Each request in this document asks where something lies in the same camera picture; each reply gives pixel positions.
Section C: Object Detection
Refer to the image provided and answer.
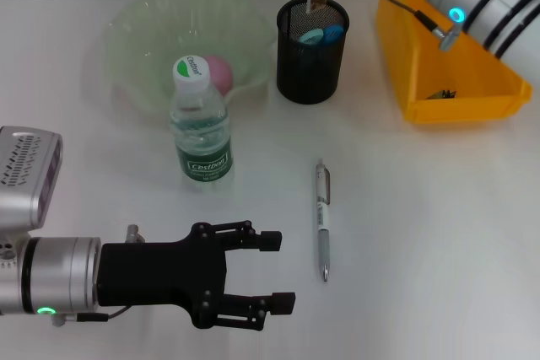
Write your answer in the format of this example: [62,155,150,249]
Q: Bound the yellow plastic bin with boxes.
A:
[375,0,534,126]

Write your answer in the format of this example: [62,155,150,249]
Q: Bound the green plastic wrapper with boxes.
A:
[424,89,460,101]

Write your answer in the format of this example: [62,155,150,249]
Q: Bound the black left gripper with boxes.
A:
[96,220,296,332]

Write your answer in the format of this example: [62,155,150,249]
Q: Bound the left wrist silver connector stub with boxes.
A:
[126,223,145,244]

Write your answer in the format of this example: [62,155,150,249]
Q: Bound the translucent green fruit plate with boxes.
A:
[105,0,273,113]

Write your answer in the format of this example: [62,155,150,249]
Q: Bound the pink peach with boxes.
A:
[203,54,235,94]

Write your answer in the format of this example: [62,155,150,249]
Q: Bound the grey clear ballpoint pen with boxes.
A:
[312,157,332,283]

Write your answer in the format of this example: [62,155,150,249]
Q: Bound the gripper grey cable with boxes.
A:
[377,0,464,52]
[50,304,131,328]

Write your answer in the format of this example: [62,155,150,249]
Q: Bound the black mesh pen holder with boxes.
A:
[275,0,352,105]

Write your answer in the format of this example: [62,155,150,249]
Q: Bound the right gripper grey cable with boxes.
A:
[377,0,464,52]

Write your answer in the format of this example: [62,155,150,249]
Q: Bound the blue scissors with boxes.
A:
[296,23,345,46]

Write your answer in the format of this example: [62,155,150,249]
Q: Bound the left gripper grey cable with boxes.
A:
[50,304,131,328]

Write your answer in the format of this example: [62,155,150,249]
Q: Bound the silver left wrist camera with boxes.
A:
[0,125,65,234]

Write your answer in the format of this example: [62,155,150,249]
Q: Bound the clear green-label water bottle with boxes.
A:
[169,53,235,193]

